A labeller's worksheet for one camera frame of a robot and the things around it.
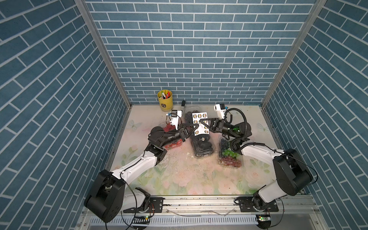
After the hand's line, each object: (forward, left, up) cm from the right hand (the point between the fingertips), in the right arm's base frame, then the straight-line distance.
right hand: (203, 125), depth 66 cm
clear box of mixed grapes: (-1, -16, -28) cm, 33 cm away
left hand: (-1, +1, -1) cm, 2 cm away
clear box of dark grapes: (+36, +12, -29) cm, 47 cm away
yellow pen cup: (+40, +29, -20) cm, 53 cm away
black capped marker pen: (+43, +16, -28) cm, 54 cm away
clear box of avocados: (+6, -1, -28) cm, 28 cm away
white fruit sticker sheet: (0, +1, -3) cm, 3 cm away
